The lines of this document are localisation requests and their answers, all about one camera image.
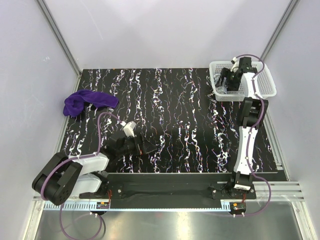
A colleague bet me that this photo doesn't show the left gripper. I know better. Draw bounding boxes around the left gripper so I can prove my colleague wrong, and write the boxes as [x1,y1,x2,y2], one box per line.
[116,132,156,157]

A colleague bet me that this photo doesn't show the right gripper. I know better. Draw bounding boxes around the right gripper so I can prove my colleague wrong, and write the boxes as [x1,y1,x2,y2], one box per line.
[214,67,239,92]

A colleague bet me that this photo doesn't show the purple towel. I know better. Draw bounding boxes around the purple towel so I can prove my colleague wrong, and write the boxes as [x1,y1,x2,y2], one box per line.
[62,89,119,118]

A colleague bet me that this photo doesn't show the blue white patterned towel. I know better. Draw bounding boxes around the blue white patterned towel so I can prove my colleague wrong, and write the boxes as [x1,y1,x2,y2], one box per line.
[216,86,228,94]

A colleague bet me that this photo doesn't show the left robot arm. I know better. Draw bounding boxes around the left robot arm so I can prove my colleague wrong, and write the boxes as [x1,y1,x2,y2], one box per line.
[31,132,157,206]

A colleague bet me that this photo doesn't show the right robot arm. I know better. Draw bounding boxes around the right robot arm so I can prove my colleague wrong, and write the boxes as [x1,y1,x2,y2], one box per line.
[221,54,269,199]

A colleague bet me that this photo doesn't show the white plastic basket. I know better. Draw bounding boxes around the white plastic basket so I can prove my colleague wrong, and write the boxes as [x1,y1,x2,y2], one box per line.
[209,61,277,102]

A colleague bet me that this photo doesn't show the black marble pattern mat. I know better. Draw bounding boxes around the black marble pattern mat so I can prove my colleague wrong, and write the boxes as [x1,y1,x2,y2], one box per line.
[60,68,240,173]

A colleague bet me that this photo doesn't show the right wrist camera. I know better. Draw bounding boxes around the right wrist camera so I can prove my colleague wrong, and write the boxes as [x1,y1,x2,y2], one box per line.
[230,57,239,73]

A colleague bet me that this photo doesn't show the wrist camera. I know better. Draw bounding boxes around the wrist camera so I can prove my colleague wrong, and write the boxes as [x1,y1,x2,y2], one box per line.
[230,57,239,73]
[120,121,136,137]

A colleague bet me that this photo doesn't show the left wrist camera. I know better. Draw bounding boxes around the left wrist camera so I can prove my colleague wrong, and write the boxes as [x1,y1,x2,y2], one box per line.
[120,121,136,137]

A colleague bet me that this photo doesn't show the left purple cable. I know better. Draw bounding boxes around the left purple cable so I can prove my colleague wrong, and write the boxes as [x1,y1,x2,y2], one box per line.
[39,112,128,240]

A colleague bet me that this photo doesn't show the purple cable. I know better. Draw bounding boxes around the purple cable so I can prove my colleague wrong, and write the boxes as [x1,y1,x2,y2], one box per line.
[39,112,128,240]
[231,53,272,217]

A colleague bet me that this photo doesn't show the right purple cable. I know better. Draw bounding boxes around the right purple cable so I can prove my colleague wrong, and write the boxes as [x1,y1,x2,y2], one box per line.
[231,53,272,217]

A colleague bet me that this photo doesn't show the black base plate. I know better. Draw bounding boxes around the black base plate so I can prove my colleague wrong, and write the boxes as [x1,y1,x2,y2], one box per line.
[79,173,257,200]

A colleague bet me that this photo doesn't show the aluminium frame rail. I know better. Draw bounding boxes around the aluminium frame rail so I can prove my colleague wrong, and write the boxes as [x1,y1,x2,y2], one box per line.
[44,180,303,206]

